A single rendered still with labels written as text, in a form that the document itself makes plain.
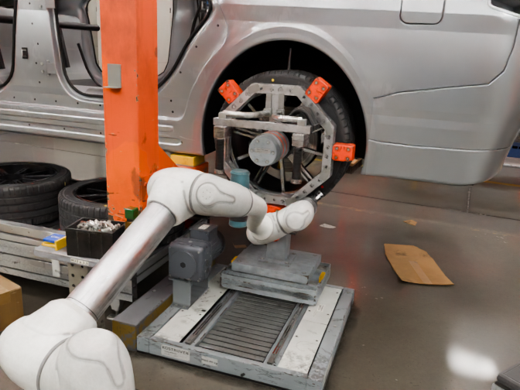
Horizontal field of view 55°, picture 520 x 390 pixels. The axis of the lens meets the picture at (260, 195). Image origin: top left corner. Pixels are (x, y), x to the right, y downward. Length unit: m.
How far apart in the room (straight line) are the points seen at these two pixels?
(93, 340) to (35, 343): 0.17
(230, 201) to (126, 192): 0.76
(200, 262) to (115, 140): 0.65
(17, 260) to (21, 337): 1.44
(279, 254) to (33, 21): 1.79
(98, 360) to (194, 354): 1.02
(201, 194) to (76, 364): 0.57
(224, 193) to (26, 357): 0.65
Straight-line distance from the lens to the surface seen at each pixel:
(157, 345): 2.22
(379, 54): 2.24
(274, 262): 2.55
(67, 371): 1.18
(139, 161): 2.07
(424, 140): 2.25
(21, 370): 1.33
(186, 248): 2.27
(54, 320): 1.34
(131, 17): 2.03
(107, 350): 1.17
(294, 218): 1.91
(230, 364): 2.10
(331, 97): 2.26
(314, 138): 2.41
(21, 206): 2.98
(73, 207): 2.59
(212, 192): 1.43
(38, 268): 2.69
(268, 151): 2.11
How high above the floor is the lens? 1.26
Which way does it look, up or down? 16 degrees down
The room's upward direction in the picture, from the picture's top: 3 degrees clockwise
